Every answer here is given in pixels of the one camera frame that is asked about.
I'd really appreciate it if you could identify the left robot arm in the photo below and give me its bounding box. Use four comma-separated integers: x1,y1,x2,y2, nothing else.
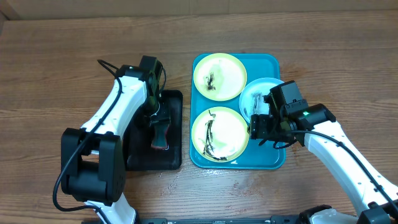
53,60,170,223

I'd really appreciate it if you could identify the yellow-green plate top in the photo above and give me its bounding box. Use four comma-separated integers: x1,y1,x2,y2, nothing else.
193,53,248,101

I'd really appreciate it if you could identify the light blue plate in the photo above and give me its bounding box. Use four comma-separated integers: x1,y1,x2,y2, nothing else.
239,78,283,123

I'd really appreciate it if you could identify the black plastic tray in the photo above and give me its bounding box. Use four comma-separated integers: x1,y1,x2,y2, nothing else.
123,90,183,171

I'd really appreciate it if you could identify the yellow-green plate bottom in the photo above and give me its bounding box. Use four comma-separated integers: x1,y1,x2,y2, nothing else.
191,106,249,162

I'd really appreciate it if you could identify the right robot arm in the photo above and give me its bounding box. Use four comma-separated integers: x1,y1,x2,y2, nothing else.
249,102,397,223

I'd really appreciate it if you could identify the yellow-green plate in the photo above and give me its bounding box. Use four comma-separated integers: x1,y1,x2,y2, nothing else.
193,53,248,101
191,106,249,162

